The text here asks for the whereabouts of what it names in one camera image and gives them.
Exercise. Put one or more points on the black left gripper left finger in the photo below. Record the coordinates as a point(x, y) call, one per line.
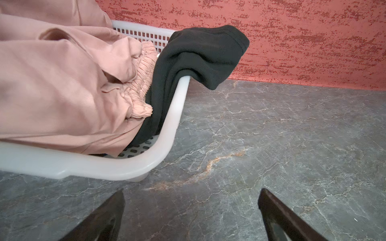
point(103, 224)

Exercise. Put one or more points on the white plastic laundry basket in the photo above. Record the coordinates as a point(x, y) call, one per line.
point(58, 164)

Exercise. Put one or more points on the black shorts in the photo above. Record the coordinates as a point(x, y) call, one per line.
point(208, 55)

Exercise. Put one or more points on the pink shorts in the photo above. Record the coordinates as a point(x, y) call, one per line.
point(69, 81)

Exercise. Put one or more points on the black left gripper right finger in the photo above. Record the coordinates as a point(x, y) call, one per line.
point(281, 223)

